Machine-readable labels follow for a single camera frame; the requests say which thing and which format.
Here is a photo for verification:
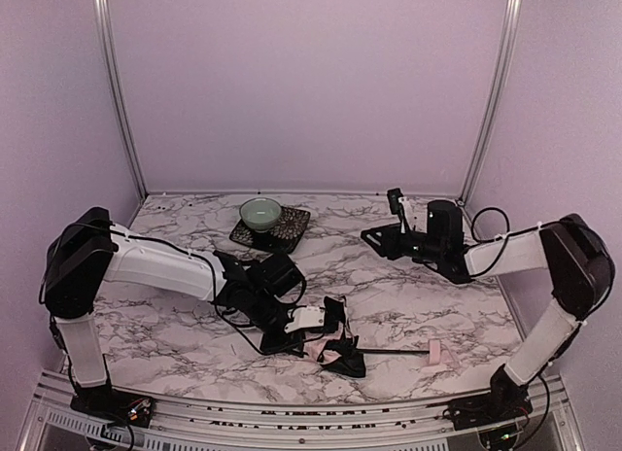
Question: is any black floral square plate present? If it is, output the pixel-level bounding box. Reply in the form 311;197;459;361
228;206;311;254

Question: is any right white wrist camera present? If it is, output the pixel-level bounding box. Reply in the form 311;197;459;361
387;188;417;234

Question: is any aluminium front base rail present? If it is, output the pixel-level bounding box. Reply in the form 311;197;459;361
17;371;584;450

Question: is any left aluminium frame post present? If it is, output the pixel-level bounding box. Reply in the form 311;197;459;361
94;0;148;202

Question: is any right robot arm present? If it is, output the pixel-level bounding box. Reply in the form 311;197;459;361
361;189;616;430

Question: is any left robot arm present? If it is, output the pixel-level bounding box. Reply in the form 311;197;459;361
39;207;306;428

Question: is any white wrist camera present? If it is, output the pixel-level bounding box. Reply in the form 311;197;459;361
284;306;326;333
387;188;417;234

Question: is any right aluminium frame post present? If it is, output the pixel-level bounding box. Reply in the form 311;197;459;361
460;0;523;204

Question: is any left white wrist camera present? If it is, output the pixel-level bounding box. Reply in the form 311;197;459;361
284;306;326;333

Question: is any aluminium frame post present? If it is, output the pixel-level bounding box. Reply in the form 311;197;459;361
460;0;523;204
94;0;148;202

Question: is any pink and black umbrella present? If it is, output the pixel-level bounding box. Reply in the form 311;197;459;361
303;295;458;378

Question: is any celadon green ceramic bowl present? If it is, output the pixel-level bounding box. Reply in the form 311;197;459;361
239;197;283;232

